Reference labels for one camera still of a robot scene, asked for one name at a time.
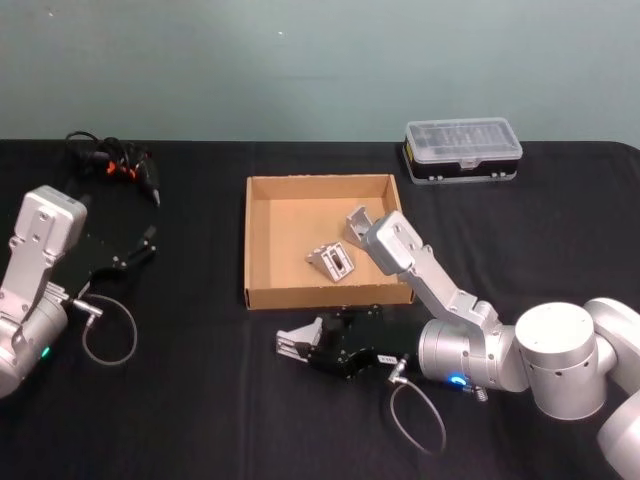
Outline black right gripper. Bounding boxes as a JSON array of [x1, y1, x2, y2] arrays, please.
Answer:
[[305, 304, 425, 385]]

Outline black corded tool orange parts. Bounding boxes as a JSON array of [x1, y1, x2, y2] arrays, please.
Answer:
[[65, 130, 164, 209]]

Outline black table cloth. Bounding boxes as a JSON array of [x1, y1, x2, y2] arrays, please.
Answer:
[[0, 137, 640, 480]]

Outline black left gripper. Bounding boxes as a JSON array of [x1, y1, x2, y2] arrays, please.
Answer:
[[60, 225, 159, 300]]

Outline left gripper thin grey cable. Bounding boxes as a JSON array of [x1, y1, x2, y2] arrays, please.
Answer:
[[73, 293, 140, 367]]

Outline clear plastic case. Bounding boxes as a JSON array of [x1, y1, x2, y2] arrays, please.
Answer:
[[403, 118, 524, 187]]

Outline silver metal corner bracket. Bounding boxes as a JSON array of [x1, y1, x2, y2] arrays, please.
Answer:
[[273, 319, 322, 362], [304, 240, 354, 284], [343, 203, 377, 247]]

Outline shallow brown cardboard tray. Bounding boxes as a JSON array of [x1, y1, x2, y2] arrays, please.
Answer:
[[243, 173, 416, 311]]

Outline gripper thin grey cable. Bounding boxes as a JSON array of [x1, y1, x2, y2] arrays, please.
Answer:
[[387, 352, 448, 455], [73, 293, 140, 367]]

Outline right gripper thin grey cable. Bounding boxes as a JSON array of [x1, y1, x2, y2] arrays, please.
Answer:
[[387, 352, 448, 455]]

